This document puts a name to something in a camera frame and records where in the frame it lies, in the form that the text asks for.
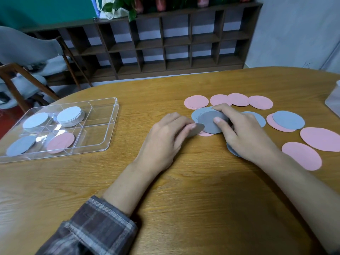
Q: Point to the grey chair with wooden legs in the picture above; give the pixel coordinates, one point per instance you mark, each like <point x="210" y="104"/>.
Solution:
<point x="24" y="46"/>
<point x="24" y="84"/>

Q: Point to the dark wooden cubby shelf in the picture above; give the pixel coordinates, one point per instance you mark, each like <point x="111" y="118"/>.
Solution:
<point x="175" y="41"/>

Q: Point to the person's right hand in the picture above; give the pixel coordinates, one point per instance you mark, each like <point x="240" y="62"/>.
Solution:
<point x="249" y="138"/>

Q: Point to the translucent plastic tub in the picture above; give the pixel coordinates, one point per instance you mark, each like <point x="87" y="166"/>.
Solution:
<point x="333" y="100"/>

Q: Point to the white tote bag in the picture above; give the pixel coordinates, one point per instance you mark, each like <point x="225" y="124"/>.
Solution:
<point x="117" y="13"/>

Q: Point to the clear divided tray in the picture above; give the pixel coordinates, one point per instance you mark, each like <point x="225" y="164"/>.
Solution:
<point x="101" y="111"/>

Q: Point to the pile of round paper discs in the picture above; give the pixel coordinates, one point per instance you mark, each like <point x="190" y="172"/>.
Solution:
<point x="301" y="155"/>

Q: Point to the pink disc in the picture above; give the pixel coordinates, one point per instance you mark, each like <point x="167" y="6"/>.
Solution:
<point x="60" y="142"/>

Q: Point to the person's left forearm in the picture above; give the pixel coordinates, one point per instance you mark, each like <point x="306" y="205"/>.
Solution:
<point x="119" y="193"/>

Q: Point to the person's right forearm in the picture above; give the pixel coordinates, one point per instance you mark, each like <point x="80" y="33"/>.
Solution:
<point x="305" y="188"/>

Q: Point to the person's left hand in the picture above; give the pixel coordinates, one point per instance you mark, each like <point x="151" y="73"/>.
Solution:
<point x="159" y="146"/>

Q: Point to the neat grey paper circle stack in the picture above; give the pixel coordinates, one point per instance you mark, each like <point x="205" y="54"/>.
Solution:
<point x="207" y="122"/>

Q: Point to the neat white paper circle stack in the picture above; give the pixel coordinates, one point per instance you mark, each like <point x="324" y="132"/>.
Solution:
<point x="69" y="114"/>
<point x="35" y="120"/>

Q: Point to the blue bottle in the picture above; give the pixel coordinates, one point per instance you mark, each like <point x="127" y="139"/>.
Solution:
<point x="95" y="6"/>

